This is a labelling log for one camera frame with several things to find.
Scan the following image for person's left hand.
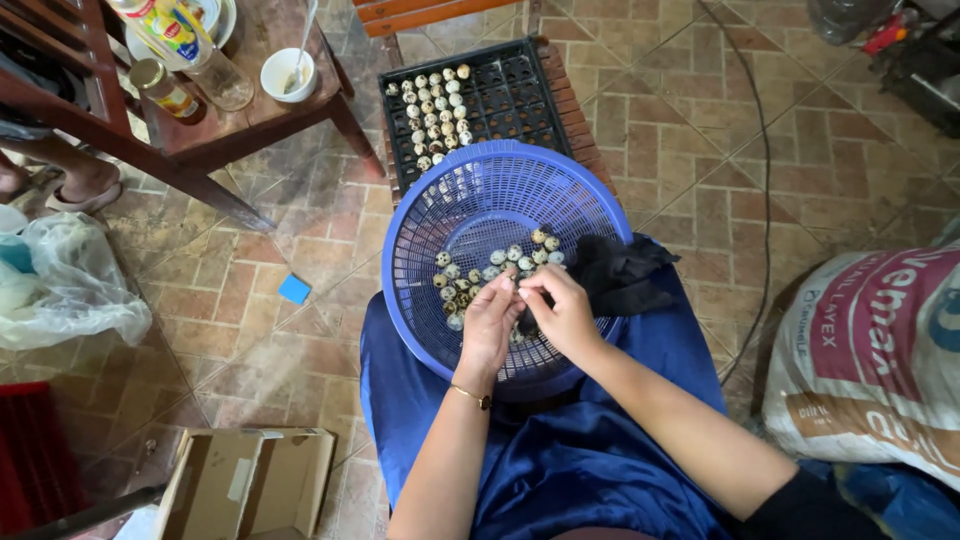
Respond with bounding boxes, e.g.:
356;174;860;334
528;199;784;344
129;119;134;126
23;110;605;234
457;271;527;378

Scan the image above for person's right hand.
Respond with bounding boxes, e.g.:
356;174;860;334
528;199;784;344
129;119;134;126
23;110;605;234
517;262;606;366

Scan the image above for black cloth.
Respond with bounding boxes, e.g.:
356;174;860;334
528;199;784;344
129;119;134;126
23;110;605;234
516;234;682;339

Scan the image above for heap of loose quail eggs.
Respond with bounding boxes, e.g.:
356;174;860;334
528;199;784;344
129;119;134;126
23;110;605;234
431;227;568;347

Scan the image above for blue plastic mesh basket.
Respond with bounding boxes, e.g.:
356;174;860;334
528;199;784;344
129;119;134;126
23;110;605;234
381;139;635;403

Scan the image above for blue satin skirt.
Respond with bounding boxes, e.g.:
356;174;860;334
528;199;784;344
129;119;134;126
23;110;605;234
359;238;753;540

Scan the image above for blue sponge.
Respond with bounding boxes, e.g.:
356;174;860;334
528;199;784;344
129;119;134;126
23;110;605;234
278;273;313;307

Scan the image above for black plastic egg tray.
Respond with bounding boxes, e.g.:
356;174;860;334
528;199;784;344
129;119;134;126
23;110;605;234
377;36;576;198

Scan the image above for rows of trayed quail eggs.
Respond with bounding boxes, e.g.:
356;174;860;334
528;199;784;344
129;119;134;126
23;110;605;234
384;63;474;174

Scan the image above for white printed feed sack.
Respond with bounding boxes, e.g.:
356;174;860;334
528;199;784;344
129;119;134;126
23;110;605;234
762;241;960;494

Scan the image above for open cardboard box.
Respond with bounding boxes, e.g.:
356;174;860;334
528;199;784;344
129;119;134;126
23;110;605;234
153;426;337;540

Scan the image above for dark wooden table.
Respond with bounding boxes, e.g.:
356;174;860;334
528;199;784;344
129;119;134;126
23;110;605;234
97;0;388;181

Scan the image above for black sleeve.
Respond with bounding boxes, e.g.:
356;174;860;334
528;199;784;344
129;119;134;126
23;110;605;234
730;465;895;540

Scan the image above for orange wooden bench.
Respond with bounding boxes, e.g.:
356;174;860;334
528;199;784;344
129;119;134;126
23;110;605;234
352;0;543;39

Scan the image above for white cup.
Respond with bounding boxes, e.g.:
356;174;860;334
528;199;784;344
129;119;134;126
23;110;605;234
260;48;319;104

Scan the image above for blue tarp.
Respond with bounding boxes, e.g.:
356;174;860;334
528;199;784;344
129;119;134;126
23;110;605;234
798;458;960;540

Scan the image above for glass jar with gold lid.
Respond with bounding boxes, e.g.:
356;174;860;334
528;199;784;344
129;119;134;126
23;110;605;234
129;58;209;126

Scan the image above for grey crumpled plastic bag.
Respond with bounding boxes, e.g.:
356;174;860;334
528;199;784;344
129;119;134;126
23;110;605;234
806;0;901;47

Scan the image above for white plate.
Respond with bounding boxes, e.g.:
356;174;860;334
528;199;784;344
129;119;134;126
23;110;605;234
123;0;239;63

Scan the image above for beige sandal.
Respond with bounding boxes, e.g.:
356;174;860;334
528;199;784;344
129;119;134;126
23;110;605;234
43;180;125;216

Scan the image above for clear plastic bag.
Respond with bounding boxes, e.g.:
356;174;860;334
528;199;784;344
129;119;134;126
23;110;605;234
0;212;154;353

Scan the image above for clear plastic bottle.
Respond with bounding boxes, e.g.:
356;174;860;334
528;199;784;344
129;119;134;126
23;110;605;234
105;0;257;113

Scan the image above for red packet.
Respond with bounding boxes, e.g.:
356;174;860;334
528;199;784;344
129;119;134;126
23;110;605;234
861;7;921;57

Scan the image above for dark metal rod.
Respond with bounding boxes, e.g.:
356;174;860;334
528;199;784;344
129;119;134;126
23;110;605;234
0;483;168;540

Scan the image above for black crate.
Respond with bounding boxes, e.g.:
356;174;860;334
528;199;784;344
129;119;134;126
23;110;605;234
872;0;960;141

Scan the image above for dark wooden chair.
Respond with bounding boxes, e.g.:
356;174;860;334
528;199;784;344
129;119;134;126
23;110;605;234
0;0;279;233

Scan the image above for red mat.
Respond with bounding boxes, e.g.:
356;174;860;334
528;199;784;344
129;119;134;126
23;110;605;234
0;381;93;538

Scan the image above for gold bracelet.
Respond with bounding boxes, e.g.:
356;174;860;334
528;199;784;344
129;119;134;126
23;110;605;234
448;382;494;412

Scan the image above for black cable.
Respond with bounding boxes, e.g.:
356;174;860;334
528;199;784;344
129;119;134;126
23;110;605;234
693;0;774;388

